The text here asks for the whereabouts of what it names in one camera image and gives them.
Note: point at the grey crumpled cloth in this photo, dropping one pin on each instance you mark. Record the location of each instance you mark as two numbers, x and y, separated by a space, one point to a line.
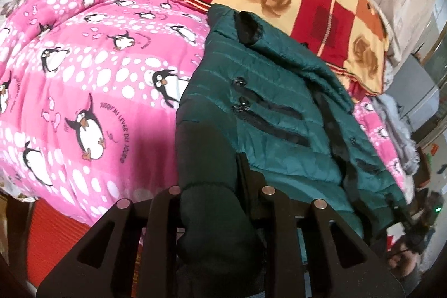
398 134

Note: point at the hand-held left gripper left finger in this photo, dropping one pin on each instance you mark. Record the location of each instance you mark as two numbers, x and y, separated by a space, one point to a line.
111 259

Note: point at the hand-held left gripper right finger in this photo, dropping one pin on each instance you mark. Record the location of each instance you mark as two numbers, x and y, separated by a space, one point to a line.
314 259

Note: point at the green quilted jacket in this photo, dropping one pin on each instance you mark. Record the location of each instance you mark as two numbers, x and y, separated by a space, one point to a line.
265 81

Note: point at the grey cabinet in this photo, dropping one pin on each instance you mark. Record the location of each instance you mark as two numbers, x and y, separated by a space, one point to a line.
419 95

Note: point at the red floor mat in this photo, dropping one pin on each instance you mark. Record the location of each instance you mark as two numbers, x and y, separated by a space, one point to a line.
56 238

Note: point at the person's right hand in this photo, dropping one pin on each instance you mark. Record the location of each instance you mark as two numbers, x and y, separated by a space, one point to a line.
403 263

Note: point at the pink penguin blanket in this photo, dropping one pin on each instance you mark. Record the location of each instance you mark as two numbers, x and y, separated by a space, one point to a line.
104 92

